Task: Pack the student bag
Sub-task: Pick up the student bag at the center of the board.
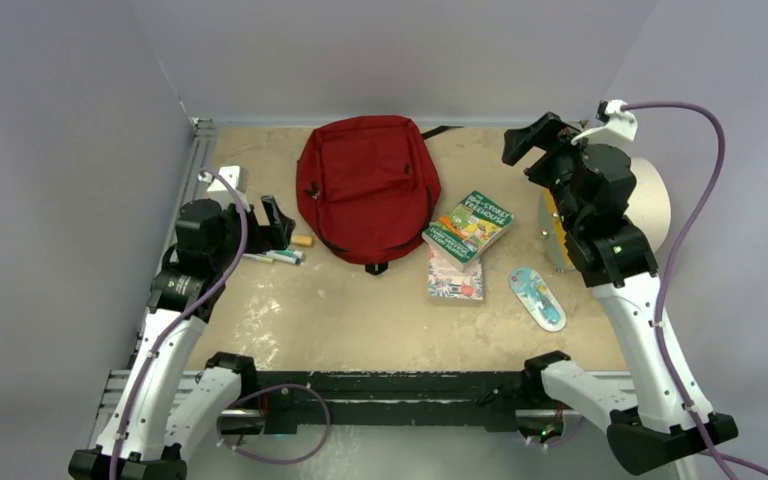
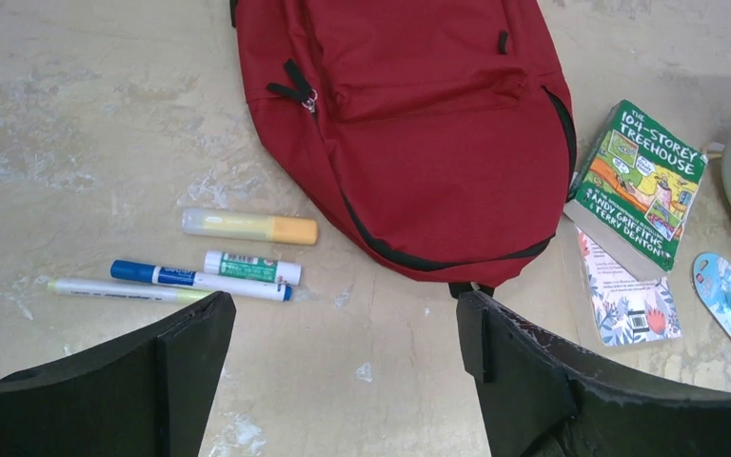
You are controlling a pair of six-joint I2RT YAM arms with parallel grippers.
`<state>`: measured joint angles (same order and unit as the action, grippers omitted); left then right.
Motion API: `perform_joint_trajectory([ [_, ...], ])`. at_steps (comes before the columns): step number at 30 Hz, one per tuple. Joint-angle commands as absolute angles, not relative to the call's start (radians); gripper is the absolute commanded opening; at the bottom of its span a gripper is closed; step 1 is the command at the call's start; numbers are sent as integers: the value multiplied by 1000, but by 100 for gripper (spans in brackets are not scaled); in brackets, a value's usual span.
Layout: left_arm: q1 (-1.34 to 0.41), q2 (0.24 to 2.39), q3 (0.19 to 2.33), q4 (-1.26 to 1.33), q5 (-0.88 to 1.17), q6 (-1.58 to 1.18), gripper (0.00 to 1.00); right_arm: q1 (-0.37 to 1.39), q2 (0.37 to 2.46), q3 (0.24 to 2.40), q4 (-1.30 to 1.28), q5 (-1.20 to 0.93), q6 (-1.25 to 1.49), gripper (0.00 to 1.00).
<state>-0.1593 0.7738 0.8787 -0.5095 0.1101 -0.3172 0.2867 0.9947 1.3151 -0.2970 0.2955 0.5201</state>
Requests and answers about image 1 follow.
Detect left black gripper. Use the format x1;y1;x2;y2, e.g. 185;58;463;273
210;195;292;271

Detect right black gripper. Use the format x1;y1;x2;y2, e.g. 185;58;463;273
503;113;590;233

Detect red backpack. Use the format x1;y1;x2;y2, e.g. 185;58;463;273
295;115;447;276

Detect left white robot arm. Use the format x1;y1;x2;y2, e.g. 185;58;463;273
68;199;277;479

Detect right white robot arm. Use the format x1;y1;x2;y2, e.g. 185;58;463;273
502;113;738;475

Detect thin yellow-green pen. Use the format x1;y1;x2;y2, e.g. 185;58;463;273
243;253;274;264

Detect green treehouse paperback book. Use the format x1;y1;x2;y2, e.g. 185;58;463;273
422;190;514;272

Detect white cylinder with coloured disc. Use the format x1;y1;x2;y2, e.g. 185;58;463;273
537;157;671;272

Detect light blue pencil case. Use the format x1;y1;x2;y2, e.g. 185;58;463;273
509;267;567;332

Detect floral cover book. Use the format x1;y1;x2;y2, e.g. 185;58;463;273
427;247;485;305

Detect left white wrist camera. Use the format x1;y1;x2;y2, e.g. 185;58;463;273
206;166;250;211

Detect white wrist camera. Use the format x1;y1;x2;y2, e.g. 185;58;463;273
206;166;250;211
571;100;638;149

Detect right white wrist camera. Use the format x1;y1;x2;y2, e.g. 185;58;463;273
571;100;638;149

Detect aluminium frame rails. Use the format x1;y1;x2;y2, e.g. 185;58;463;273
85;117;637;480

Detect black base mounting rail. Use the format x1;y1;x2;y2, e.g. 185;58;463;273
233;371;558;434

